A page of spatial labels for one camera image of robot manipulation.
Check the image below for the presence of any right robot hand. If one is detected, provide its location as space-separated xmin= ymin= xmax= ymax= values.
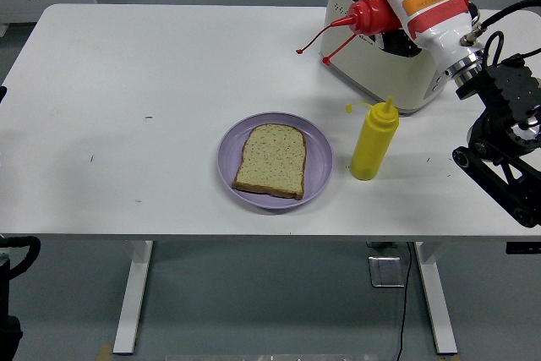
xmin=366 ymin=0 xmax=483 ymax=70

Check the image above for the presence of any red squeeze bottle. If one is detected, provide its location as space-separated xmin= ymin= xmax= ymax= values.
xmin=297 ymin=0 xmax=471 ymax=66

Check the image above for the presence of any bread slice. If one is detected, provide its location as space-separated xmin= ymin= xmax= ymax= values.
xmin=231 ymin=123 xmax=307 ymax=201

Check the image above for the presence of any cream and chrome toaster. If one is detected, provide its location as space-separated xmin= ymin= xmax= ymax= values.
xmin=319 ymin=0 xmax=481 ymax=116

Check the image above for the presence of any yellow squeeze bottle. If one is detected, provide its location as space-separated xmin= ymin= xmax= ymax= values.
xmin=344 ymin=95 xmax=401 ymax=181

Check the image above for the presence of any purple plate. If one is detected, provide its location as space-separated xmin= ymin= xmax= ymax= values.
xmin=216 ymin=112 xmax=334 ymax=211

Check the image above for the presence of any white table leg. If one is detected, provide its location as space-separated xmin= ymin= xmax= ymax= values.
xmin=413 ymin=241 xmax=459 ymax=355
xmin=112 ymin=240 xmax=154 ymax=357

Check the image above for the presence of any black table control box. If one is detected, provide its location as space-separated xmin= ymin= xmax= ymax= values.
xmin=505 ymin=241 xmax=541 ymax=255

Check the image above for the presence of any silver floor socket plate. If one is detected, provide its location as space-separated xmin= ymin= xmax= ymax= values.
xmin=368 ymin=255 xmax=406 ymax=289

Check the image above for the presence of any black floor cable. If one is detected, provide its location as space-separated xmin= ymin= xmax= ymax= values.
xmin=395 ymin=242 xmax=413 ymax=361

